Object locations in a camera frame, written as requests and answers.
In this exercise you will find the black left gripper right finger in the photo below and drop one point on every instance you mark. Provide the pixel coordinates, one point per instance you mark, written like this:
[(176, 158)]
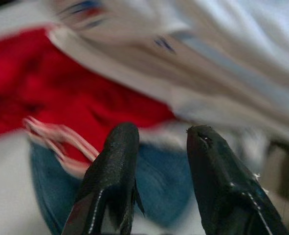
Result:
[(222, 191)]

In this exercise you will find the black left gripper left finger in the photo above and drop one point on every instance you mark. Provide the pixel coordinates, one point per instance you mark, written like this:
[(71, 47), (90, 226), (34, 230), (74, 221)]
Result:
[(110, 176)]

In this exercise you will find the blue denim garment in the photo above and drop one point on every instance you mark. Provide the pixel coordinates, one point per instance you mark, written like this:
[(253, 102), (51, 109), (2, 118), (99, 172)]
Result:
[(159, 181)]

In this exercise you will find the red garment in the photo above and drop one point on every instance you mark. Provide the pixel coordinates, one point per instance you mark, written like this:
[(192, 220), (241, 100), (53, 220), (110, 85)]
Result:
[(61, 85)]

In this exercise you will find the white garment blue print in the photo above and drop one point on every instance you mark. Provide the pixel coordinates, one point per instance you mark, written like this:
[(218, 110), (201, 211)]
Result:
[(207, 61)]

